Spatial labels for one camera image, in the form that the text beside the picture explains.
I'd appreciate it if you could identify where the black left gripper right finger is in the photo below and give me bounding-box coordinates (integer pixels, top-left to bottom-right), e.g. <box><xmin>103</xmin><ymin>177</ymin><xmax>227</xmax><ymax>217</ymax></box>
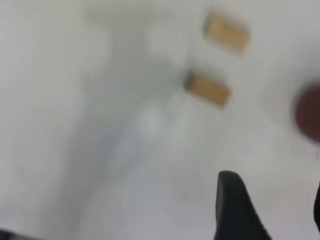
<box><xmin>312</xmin><ymin>181</ymin><xmax>320</xmax><ymax>226</ymax></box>

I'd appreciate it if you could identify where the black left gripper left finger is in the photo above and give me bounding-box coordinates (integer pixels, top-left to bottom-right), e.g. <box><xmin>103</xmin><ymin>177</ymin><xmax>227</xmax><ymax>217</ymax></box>
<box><xmin>214</xmin><ymin>170</ymin><xmax>274</xmax><ymax>240</ymax></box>

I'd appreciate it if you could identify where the red ceramic mug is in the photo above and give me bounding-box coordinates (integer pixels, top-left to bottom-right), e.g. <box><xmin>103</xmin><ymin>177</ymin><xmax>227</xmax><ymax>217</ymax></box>
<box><xmin>293</xmin><ymin>81</ymin><xmax>320</xmax><ymax>145</ymax></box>

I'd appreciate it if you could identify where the notched wooden block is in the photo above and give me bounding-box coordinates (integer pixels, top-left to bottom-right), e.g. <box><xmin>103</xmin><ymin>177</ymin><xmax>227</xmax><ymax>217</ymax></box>
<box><xmin>184</xmin><ymin>70</ymin><xmax>232</xmax><ymax>109</ymax></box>

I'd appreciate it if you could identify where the flat wooden block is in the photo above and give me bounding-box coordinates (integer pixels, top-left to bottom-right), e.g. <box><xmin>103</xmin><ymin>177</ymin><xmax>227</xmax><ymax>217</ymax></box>
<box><xmin>203</xmin><ymin>9</ymin><xmax>251</xmax><ymax>58</ymax></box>

